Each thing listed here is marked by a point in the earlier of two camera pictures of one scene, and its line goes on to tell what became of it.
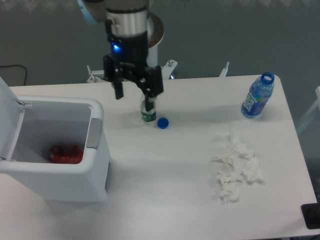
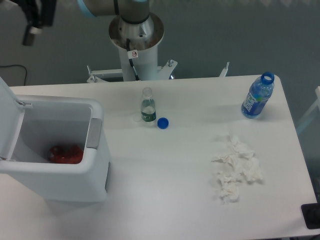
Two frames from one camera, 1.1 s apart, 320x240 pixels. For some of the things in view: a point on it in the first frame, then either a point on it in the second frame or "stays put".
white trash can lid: x=12 y=115 stays put
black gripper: x=130 y=51 → x=39 y=14
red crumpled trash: x=68 y=154 stays put
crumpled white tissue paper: x=243 y=165 stays put
